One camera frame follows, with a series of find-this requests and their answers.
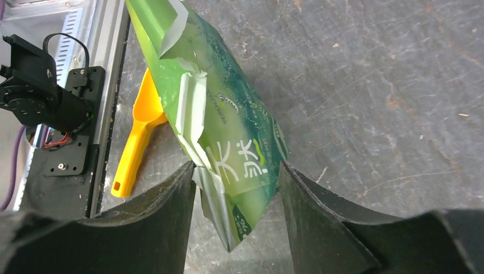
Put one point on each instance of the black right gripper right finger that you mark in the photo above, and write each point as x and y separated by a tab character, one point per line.
330	234

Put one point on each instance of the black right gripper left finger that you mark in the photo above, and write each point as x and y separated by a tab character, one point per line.
147	234

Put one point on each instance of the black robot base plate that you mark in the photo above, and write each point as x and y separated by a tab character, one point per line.
63	178

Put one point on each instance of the green cat litter bag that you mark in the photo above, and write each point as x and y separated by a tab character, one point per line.
218	118

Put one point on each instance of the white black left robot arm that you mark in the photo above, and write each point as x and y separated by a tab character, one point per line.
31	92

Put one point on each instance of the yellow plastic scoop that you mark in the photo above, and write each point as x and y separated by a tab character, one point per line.
147	113

